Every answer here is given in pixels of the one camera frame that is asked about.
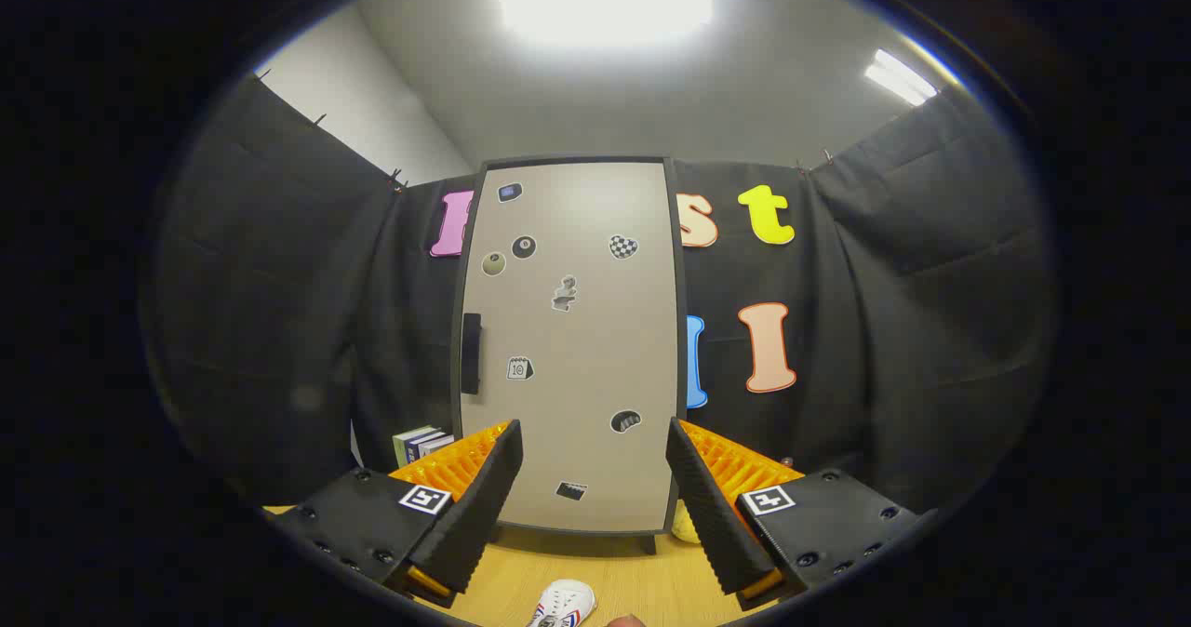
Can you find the black backdrop cloth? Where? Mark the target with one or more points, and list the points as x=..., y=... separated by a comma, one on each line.
x=279, y=283

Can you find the white striped canvas shoe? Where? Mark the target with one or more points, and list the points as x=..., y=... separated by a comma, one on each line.
x=566, y=601

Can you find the yellow plush bun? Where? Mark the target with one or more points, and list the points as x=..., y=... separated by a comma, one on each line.
x=685, y=525

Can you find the dark grey shoe cabinet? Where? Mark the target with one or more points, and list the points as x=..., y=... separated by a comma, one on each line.
x=683, y=348

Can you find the dark blue spine book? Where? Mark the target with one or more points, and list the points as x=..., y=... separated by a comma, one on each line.
x=426, y=443

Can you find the small ceiling light panel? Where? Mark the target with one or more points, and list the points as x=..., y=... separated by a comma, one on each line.
x=898, y=76

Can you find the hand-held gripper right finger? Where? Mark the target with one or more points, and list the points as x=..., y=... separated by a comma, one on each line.
x=712, y=506

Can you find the green spine book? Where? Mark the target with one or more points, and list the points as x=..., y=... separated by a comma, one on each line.
x=406, y=443

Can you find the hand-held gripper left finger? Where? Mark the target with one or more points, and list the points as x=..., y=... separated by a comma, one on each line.
x=484, y=497

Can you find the beige shoe cabinet door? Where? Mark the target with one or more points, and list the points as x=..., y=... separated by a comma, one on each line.
x=595, y=348

